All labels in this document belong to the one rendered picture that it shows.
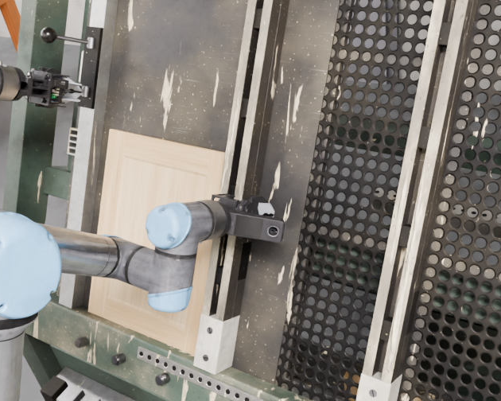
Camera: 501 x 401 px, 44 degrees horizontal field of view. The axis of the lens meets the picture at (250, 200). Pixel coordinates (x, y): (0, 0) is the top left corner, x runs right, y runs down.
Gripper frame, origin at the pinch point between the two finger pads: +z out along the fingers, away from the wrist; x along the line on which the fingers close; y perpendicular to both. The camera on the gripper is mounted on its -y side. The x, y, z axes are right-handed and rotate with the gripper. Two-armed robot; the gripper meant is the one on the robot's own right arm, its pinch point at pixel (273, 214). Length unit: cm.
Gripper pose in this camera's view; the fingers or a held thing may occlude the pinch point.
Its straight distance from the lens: 135.1
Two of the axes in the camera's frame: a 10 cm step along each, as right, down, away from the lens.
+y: -8.4, -2.1, 5.0
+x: -1.6, 9.8, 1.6
